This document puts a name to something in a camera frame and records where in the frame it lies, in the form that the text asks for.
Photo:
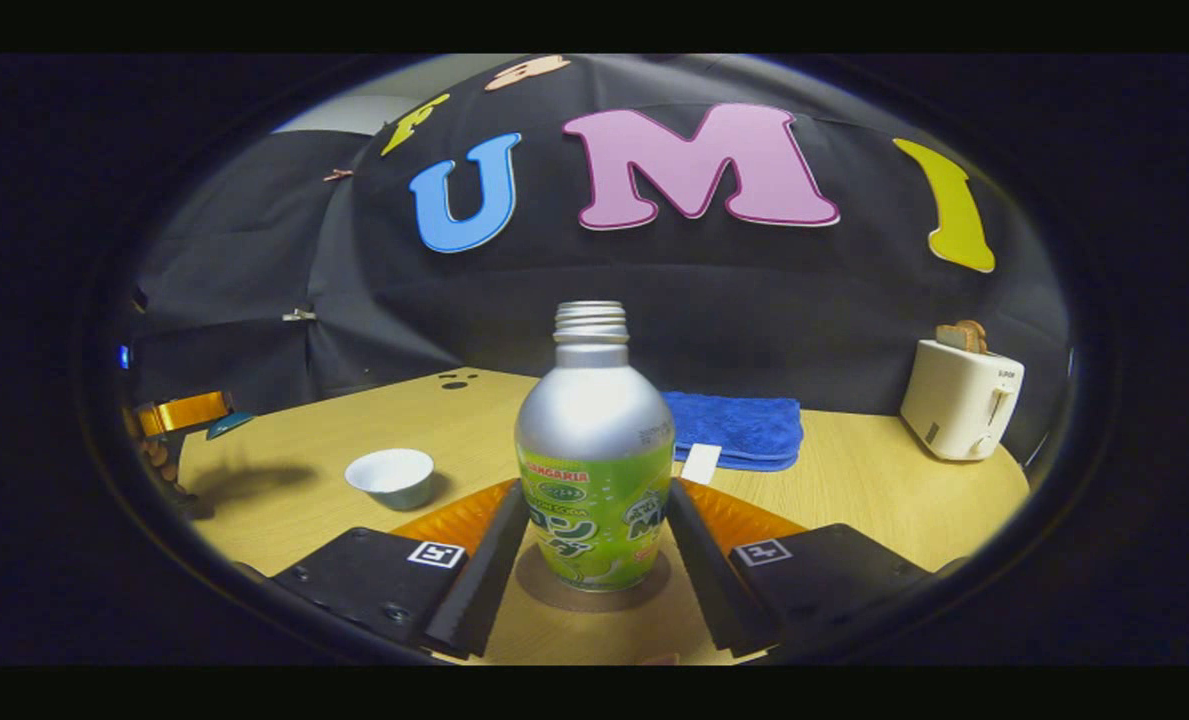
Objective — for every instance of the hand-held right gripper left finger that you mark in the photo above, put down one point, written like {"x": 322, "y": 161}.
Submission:
{"x": 479, "y": 590}

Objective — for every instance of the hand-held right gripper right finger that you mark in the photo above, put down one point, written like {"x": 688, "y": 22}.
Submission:
{"x": 719, "y": 590}

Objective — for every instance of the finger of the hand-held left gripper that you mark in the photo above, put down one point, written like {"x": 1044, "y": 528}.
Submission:
{"x": 184, "y": 412}
{"x": 159, "y": 465}

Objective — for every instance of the teal teacup lid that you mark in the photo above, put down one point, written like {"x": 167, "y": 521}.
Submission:
{"x": 229, "y": 424}

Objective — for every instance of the round brown coaster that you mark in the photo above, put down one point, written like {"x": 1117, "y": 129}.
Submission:
{"x": 554, "y": 598}

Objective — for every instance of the teal white teacup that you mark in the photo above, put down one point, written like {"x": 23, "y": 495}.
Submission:
{"x": 391, "y": 472}

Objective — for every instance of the silver green water bottle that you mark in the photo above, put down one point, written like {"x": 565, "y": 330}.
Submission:
{"x": 594, "y": 420}

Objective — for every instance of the silver metal clip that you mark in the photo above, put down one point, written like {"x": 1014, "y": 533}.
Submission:
{"x": 299, "y": 315}

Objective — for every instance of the blue folded towel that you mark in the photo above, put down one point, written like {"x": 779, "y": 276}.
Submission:
{"x": 744, "y": 425}

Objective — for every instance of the copper coloured clip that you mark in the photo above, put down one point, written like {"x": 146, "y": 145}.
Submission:
{"x": 337, "y": 175}

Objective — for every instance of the white toaster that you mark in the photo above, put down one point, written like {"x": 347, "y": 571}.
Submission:
{"x": 959, "y": 400}

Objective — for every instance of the black backdrop cloth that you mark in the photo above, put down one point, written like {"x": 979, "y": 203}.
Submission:
{"x": 654, "y": 290}

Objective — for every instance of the bread slice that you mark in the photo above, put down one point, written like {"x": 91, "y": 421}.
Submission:
{"x": 962, "y": 337}

